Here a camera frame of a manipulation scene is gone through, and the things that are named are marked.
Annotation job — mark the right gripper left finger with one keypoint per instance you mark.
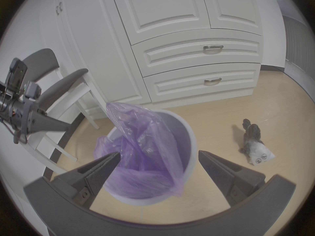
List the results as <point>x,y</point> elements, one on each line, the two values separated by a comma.
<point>98,178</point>

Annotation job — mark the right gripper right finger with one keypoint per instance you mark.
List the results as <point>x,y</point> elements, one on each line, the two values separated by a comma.
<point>226,178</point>

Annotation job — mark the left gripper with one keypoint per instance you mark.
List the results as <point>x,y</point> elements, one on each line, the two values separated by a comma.
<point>28,117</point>

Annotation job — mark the black and white wrapper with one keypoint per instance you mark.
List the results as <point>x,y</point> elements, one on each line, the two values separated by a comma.
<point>256,141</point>

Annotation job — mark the purple plastic bag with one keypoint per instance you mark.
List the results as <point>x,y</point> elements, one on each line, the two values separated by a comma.
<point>147,156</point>

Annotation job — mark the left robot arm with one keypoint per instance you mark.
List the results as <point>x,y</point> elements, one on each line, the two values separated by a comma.
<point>17,75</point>

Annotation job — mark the pale grey trash bin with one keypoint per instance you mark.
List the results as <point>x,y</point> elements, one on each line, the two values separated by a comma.
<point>182,136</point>

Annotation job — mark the white chair dark grey seat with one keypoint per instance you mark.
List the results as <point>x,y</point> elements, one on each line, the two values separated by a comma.
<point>61,87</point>

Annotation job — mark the white wardrobe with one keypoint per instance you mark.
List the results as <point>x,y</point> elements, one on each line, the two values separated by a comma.
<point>172,21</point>

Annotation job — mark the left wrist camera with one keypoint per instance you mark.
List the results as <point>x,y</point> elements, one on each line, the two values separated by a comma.
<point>32,90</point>

